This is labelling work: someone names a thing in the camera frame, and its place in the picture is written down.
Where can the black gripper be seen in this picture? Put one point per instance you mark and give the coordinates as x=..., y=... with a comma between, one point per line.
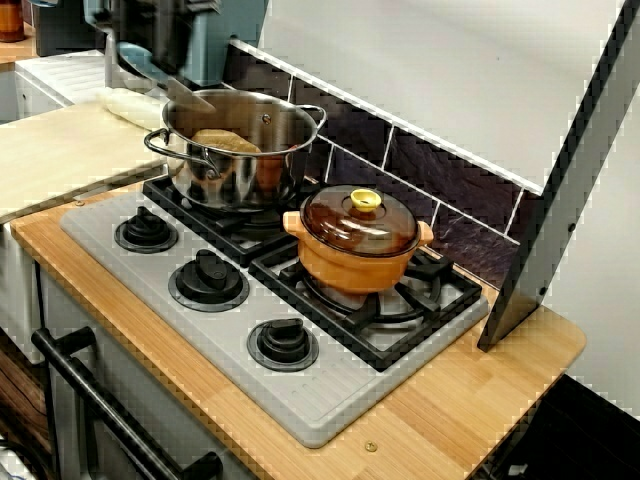
x=155, y=20

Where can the white plastic bottle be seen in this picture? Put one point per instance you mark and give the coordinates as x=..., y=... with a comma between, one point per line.
x=130, y=107

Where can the teal blue box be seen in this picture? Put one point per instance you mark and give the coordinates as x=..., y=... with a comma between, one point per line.
x=230, y=35

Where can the tan toy bread loaf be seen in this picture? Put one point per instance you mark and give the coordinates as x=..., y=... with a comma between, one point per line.
x=225, y=142

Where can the black box appliance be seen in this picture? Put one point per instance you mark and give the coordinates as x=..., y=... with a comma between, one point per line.
x=60, y=30

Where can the white sink unit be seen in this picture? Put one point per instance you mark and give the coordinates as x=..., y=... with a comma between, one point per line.
x=55, y=75

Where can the stainless steel pot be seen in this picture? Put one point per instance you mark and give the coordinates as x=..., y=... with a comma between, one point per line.
x=230, y=180

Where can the light wooden cutting board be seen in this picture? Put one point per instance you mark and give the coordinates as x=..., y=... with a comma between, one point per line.
x=65, y=150

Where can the amber glass jar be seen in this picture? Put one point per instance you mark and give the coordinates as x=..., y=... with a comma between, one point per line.
x=11, y=20

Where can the black stove knob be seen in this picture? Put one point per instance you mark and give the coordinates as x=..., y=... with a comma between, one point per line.
x=282, y=345
x=145, y=232
x=207, y=282

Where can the black burner grate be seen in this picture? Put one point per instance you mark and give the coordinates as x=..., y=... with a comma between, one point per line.
x=380, y=345
x=240, y=240

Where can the brown glass lid yellow knob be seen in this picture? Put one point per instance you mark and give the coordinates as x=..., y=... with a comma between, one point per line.
x=350, y=225

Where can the orange toy pot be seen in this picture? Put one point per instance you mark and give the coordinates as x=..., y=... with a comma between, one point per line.
x=350, y=272

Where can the dark tile backsplash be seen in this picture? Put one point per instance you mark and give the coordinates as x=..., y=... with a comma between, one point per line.
x=425, y=185

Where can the white oven cabinet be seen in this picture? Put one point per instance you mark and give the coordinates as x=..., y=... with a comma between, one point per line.
x=150, y=390

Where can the grey toy stove top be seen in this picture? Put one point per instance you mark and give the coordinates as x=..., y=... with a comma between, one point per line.
x=320, y=400

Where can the black hood side panel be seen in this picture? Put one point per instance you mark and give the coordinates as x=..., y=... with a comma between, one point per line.
x=565, y=190

